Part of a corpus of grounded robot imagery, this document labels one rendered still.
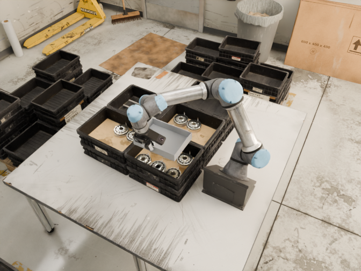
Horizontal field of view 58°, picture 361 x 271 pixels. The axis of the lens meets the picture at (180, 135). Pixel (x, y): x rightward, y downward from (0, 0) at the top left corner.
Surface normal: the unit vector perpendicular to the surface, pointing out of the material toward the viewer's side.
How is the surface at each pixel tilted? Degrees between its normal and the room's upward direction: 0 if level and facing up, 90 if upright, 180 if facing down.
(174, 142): 1
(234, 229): 0
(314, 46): 76
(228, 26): 90
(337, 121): 0
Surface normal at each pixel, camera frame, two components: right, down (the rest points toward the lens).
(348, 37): -0.47, 0.47
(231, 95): 0.29, 0.11
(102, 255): -0.01, -0.71
